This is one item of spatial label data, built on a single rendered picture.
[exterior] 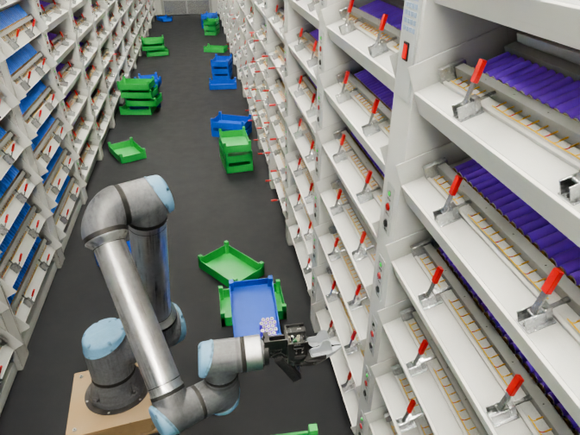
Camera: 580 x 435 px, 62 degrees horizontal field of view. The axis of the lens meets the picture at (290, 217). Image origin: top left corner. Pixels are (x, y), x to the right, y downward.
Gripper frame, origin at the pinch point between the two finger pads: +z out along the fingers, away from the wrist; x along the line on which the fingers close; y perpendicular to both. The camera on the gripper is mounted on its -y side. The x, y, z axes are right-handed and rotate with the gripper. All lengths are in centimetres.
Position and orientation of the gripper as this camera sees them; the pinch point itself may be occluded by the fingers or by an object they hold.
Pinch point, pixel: (336, 347)
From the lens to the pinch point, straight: 135.9
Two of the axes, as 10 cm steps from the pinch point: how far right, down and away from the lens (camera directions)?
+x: -1.7, -5.2, 8.4
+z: 9.9, -0.8, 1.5
